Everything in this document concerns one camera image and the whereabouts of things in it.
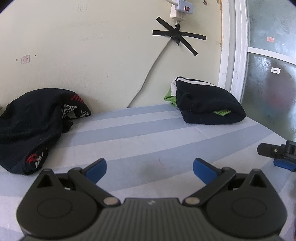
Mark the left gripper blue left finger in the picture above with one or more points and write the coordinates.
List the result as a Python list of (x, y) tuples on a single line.
[(85, 180)]

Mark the white door frame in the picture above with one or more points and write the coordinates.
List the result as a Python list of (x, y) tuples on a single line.
[(234, 45)]

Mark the striped blue bed sheet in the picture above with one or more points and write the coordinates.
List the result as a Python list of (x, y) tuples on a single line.
[(150, 153)]

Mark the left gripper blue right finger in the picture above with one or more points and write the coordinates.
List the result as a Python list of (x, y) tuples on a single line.
[(214, 179)]

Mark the lower black tape cross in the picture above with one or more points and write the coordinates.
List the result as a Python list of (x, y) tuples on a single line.
[(176, 35)]

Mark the white charger adapter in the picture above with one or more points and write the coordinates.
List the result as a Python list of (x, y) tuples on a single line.
[(177, 15)]

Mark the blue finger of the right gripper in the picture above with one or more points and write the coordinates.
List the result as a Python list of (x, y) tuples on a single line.
[(285, 164)]

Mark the frosted glass door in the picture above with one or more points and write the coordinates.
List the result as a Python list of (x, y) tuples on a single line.
[(269, 91)]

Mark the black printed garment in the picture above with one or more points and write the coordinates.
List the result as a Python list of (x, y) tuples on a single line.
[(33, 123)]

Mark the small wall sticker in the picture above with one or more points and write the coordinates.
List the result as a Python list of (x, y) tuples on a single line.
[(25, 59)]

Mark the navy green knit sweater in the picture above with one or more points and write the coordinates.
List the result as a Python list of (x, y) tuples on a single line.
[(201, 102)]

